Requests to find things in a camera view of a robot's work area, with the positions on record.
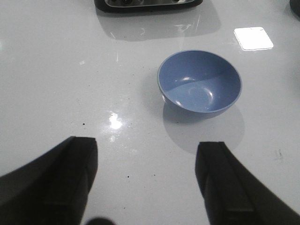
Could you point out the black and chrome toaster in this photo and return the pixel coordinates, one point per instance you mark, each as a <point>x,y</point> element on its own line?
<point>126,6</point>

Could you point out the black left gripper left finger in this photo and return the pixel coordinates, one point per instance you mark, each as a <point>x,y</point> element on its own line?
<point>52,189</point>

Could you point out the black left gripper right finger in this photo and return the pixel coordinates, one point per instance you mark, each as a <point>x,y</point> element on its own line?
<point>232,194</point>

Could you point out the dark blue saucepan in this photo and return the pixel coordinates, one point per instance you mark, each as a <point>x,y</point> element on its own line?
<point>295,6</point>

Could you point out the blue bowl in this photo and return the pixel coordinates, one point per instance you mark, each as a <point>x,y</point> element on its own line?
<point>199,83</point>

